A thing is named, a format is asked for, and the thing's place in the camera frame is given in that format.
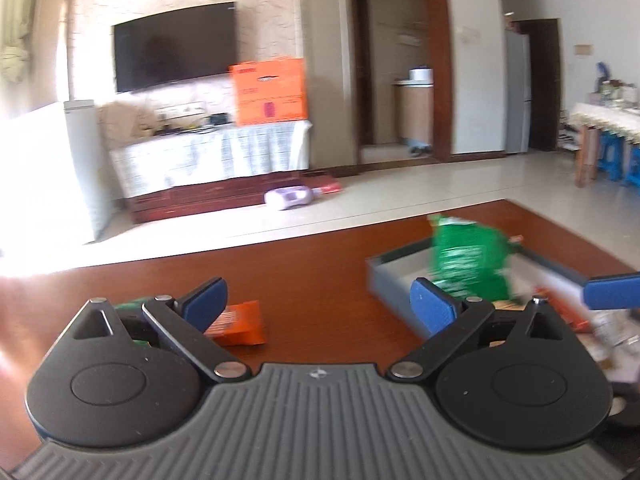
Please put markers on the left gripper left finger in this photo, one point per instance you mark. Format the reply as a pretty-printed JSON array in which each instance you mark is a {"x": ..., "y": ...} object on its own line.
[{"x": 181, "y": 325}]

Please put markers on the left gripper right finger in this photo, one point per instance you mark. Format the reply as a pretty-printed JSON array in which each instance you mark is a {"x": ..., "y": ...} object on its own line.
[{"x": 451, "y": 324}]

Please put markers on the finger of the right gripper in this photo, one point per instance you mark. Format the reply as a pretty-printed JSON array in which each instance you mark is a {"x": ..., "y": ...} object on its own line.
[{"x": 615, "y": 292}]

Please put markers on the silver black snack packet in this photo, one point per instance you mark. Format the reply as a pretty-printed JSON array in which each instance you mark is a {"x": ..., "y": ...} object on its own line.
[{"x": 619, "y": 338}]

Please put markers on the orange snack packet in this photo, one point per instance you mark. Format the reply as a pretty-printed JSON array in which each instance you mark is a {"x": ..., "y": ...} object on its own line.
[{"x": 238, "y": 325}]

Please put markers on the green snack bag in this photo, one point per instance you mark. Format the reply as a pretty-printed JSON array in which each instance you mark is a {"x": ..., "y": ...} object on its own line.
[
  {"x": 469, "y": 259},
  {"x": 140, "y": 331}
]

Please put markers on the orange bar wrapper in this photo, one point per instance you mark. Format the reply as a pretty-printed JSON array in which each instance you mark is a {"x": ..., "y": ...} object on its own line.
[{"x": 571, "y": 315}]

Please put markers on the grey shallow box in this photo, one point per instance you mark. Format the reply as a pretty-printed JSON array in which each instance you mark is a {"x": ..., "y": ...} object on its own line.
[{"x": 391, "y": 275}]

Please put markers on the red tv cabinet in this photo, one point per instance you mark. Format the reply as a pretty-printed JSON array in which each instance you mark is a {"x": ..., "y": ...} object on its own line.
[{"x": 185, "y": 200}]

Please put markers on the blue plastic stool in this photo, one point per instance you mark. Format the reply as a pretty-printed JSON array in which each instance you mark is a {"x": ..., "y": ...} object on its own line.
[
  {"x": 632, "y": 176},
  {"x": 611, "y": 155}
]

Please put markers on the white patterned cabinet cloth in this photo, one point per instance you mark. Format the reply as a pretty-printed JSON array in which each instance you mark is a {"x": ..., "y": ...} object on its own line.
[{"x": 211, "y": 155}]

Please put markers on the dining table with lace cloth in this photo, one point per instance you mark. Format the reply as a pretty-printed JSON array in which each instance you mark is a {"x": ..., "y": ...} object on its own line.
[{"x": 590, "y": 120}]

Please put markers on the pair of slippers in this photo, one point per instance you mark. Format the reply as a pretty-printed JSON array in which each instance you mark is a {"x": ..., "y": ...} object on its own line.
[{"x": 420, "y": 150}]

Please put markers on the red item on floor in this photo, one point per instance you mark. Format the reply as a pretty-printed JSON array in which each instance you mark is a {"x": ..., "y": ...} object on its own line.
[{"x": 328, "y": 189}]

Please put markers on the white chest freezer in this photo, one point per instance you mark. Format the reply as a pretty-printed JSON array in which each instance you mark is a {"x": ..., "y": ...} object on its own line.
[{"x": 65, "y": 173}]

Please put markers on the kitchen counter cabinet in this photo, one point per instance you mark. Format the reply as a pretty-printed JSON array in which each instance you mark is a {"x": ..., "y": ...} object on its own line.
[{"x": 413, "y": 109}]

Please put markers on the grey refrigerator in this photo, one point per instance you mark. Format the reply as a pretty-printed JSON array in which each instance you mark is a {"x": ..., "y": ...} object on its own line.
[{"x": 518, "y": 95}]

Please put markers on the orange cardboard box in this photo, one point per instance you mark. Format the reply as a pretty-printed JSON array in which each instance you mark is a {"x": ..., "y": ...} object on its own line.
[{"x": 269, "y": 91}]

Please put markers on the white pot on counter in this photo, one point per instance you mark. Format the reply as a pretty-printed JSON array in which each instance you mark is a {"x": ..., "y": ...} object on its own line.
[{"x": 421, "y": 74}]

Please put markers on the tied curtain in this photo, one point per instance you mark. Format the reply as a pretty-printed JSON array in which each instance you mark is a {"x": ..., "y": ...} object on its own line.
[{"x": 17, "y": 20}]

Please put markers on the black wall television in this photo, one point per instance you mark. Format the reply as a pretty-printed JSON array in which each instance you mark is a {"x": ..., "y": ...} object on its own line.
[{"x": 173, "y": 46}]

